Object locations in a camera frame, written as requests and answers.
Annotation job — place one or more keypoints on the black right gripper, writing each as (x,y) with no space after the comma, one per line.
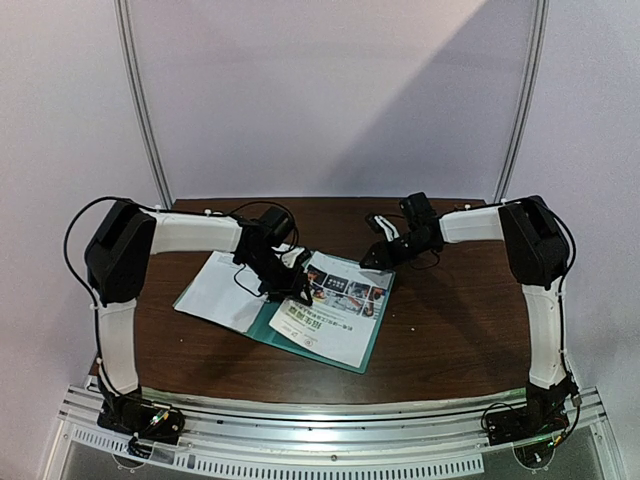
(386,251)

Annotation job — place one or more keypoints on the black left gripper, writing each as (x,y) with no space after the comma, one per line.
(292,289)

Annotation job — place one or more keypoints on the right aluminium wall post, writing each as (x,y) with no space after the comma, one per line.
(525,98)

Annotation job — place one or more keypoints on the left aluminium wall post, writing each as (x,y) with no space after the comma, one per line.
(140,105)

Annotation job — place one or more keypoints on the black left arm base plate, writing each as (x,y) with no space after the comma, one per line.
(143,419)

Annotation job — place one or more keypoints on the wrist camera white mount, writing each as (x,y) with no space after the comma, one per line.
(381,225)
(296,257)

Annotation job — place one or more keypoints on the white printed text sheets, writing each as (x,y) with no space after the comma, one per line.
(223,293)

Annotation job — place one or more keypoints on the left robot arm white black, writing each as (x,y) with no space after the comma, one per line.
(118,255)

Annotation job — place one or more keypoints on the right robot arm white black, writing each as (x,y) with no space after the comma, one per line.
(540,252)

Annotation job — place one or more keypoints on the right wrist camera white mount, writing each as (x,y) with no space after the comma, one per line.
(381,225)

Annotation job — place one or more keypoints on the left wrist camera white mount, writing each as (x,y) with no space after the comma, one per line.
(296,257)

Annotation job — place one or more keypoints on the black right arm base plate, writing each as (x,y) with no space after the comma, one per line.
(503,423)

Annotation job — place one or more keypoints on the aluminium front rail frame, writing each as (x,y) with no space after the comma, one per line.
(237,439)

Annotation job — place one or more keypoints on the colourful printed brochure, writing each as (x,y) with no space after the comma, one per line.
(335,320)

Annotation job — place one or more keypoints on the aluminium wall post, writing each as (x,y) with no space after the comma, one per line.
(140,105)
(525,98)

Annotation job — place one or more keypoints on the teal file folder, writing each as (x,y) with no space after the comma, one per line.
(380,320)

